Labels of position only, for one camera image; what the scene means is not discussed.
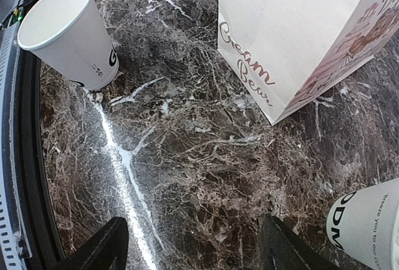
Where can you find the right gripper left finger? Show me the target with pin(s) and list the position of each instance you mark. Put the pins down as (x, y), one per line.
(106, 249)

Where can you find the white cup holding straws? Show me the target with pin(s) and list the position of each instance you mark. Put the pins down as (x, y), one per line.
(364, 225)

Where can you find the white paper takeout bag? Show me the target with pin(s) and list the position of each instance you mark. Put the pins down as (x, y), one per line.
(288, 52)

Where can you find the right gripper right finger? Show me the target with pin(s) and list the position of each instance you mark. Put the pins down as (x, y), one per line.
(282, 249)

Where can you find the single white paper cup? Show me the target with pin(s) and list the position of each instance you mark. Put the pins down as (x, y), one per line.
(70, 36)

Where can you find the white slotted cable duct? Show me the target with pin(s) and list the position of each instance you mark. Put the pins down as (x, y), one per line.
(9, 214)

